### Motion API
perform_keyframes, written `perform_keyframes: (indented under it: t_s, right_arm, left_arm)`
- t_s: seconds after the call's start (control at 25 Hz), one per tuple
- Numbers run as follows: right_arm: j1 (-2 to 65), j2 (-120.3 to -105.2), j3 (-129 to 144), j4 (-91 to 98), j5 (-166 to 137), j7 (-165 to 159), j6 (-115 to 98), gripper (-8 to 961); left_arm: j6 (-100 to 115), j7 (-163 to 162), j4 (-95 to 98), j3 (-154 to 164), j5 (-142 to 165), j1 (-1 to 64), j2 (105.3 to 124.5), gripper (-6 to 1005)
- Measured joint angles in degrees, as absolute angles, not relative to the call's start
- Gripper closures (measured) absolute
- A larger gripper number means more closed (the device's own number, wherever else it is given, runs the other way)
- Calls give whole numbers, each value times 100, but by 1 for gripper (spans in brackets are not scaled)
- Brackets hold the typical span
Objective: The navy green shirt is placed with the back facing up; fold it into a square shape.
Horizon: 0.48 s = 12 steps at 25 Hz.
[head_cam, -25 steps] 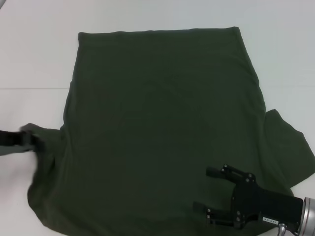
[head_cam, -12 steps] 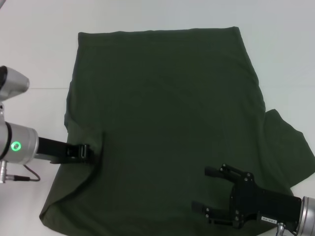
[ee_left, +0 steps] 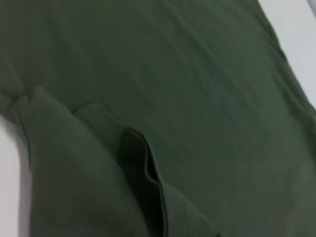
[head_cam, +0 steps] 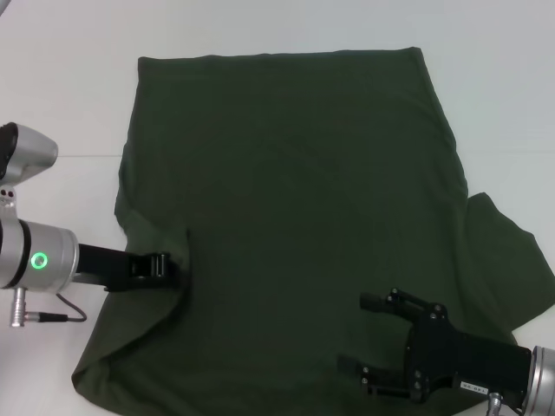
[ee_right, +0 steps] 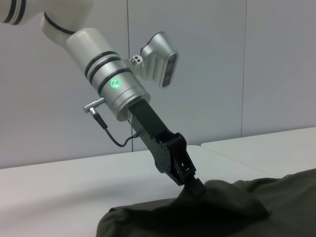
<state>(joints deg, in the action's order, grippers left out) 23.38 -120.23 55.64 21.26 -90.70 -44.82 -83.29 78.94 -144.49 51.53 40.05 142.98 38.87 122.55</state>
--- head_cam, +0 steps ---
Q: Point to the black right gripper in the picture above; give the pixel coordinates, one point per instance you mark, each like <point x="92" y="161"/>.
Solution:
<point x="468" y="359"/>

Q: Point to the dark green shirt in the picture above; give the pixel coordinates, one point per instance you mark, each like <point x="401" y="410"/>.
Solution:
<point x="295" y="195"/>

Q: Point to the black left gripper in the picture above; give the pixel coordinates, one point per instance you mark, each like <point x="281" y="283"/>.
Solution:
<point x="102" y="266"/>

